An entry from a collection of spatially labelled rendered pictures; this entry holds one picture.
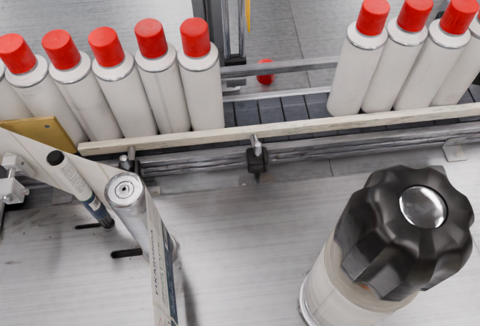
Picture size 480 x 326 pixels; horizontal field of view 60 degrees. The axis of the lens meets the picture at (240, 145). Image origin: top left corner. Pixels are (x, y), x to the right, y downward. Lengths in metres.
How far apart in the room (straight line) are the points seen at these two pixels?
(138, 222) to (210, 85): 0.20
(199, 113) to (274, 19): 0.36
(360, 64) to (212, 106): 0.20
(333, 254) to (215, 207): 0.25
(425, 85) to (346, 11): 0.33
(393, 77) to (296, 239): 0.26
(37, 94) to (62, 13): 0.43
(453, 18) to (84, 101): 0.46
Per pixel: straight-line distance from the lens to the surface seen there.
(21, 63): 0.54
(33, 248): 0.63
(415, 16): 0.55
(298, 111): 0.67
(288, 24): 0.87
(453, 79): 0.67
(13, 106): 0.61
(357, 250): 0.29
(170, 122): 0.60
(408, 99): 0.66
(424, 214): 0.28
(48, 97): 0.58
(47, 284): 0.61
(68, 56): 0.52
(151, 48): 0.50
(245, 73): 0.61
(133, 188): 0.40
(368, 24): 0.54
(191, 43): 0.49
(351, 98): 0.62
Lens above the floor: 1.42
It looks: 59 degrees down
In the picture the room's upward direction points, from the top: 2 degrees counter-clockwise
